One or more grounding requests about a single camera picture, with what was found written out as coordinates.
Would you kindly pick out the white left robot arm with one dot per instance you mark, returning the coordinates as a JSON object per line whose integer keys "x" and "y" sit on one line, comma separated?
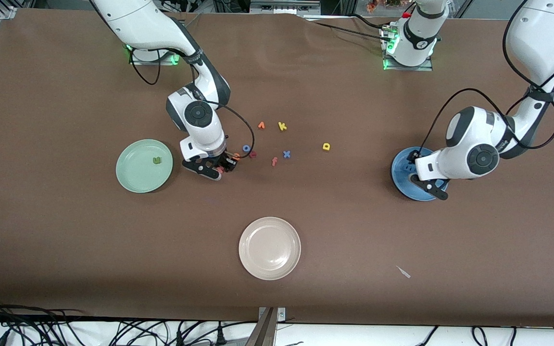
{"x": 532, "y": 33}

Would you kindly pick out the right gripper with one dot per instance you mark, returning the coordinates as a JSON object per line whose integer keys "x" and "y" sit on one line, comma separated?
{"x": 226, "y": 161}

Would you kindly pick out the brown paper table cover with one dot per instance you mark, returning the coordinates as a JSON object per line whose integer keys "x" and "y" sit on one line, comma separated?
{"x": 113, "y": 240}

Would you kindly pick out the silver equipment frame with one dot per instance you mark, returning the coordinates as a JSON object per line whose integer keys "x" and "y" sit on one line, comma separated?
{"x": 284, "y": 7}

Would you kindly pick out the beige plate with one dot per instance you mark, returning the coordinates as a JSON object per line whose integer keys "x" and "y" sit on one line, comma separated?
{"x": 270, "y": 248}

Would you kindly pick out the light green plate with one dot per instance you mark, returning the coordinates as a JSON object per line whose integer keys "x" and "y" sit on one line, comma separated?
{"x": 137, "y": 178}

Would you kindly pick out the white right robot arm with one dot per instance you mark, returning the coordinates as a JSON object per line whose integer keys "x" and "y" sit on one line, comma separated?
{"x": 137, "y": 24}

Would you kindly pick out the small grey paper scrap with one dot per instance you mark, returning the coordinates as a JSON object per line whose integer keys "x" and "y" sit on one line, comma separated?
{"x": 404, "y": 273}

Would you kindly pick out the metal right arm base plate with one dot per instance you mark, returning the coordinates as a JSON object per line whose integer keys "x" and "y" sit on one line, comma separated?
{"x": 154, "y": 62}

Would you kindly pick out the silver metal bracket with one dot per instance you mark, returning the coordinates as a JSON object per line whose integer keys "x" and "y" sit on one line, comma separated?
{"x": 281, "y": 315}

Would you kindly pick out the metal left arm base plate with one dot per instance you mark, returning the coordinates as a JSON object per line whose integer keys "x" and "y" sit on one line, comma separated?
{"x": 409, "y": 68}

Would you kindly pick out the orange flowers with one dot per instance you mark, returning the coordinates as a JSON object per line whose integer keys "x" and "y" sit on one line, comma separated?
{"x": 372, "y": 6}

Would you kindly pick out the aluminium table edge rail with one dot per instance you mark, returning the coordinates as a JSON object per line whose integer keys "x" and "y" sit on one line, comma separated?
{"x": 7, "y": 12}

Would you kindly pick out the grey aluminium profile beam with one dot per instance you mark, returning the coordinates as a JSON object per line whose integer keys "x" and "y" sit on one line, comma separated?
{"x": 263, "y": 334}

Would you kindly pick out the blue plate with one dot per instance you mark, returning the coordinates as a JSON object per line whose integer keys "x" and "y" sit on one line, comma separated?
{"x": 402, "y": 185}

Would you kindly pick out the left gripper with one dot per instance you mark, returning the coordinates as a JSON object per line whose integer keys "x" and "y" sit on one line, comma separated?
{"x": 409, "y": 165}

